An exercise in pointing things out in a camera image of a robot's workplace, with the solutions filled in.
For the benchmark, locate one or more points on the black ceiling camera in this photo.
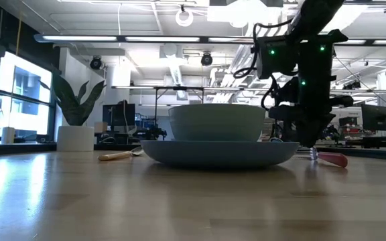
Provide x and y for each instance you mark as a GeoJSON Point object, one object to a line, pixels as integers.
{"type": "Point", "coordinates": [206, 59]}
{"type": "Point", "coordinates": [96, 63]}

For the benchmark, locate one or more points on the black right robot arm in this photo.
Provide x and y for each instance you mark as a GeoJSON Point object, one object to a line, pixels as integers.
{"type": "Point", "coordinates": [313, 57]}

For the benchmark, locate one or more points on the white plant pot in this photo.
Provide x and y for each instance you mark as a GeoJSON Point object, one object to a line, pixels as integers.
{"type": "Point", "coordinates": [75, 139]}

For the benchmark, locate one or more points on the red storage bin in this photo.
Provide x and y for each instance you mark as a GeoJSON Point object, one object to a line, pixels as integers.
{"type": "Point", "coordinates": [353, 129]}

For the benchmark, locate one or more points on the black track light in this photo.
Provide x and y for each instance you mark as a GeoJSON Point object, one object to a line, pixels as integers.
{"type": "Point", "coordinates": [352, 85]}

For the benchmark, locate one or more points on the blue plate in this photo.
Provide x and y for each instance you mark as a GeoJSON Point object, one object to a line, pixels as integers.
{"type": "Point", "coordinates": [220, 154]}

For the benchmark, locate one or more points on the black background robot arm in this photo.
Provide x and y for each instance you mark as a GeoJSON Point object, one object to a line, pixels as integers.
{"type": "Point", "coordinates": [332, 132]}
{"type": "Point", "coordinates": [154, 132]}

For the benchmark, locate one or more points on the beige box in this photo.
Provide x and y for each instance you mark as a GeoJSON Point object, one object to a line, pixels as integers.
{"type": "Point", "coordinates": [100, 127]}

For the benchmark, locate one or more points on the black computer monitor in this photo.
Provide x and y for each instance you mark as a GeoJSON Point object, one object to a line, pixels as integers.
{"type": "Point", "coordinates": [119, 114]}
{"type": "Point", "coordinates": [376, 117]}

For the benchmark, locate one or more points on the green snake plant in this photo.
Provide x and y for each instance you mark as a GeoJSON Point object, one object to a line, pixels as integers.
{"type": "Point", "coordinates": [74, 103]}

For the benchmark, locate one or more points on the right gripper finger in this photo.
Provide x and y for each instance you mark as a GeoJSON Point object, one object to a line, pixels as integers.
{"type": "Point", "coordinates": [316, 135]}
{"type": "Point", "coordinates": [304, 137]}

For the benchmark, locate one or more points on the white cylinder container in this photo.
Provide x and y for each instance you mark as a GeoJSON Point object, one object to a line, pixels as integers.
{"type": "Point", "coordinates": [8, 135]}

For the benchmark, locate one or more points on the pale green bowl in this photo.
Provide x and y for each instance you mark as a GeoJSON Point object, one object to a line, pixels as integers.
{"type": "Point", "coordinates": [216, 122]}

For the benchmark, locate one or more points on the long linear ceiling light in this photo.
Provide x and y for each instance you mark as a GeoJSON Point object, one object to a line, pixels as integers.
{"type": "Point", "coordinates": [129, 39]}

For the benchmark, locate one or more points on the black workstation frame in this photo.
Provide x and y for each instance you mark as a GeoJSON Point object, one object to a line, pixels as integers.
{"type": "Point", "coordinates": [179, 88]}

